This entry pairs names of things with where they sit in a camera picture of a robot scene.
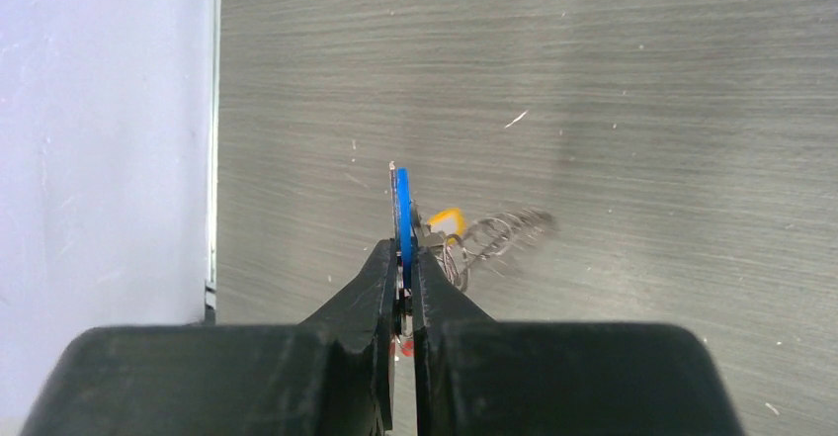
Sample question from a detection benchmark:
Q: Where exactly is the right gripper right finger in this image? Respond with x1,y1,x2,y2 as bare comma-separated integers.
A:
412,250,743,435

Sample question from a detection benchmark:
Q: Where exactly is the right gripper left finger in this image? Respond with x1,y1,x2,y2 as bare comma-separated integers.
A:
23,240,396,435

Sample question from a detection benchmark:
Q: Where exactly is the metal spring coil keyring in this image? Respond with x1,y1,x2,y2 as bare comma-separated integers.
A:
432,208,558,292

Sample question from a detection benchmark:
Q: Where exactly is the yellow handled key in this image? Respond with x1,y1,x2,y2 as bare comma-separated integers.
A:
423,208,467,247

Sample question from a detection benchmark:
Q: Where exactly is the blue key tag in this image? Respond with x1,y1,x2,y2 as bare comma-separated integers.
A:
388,161,416,291

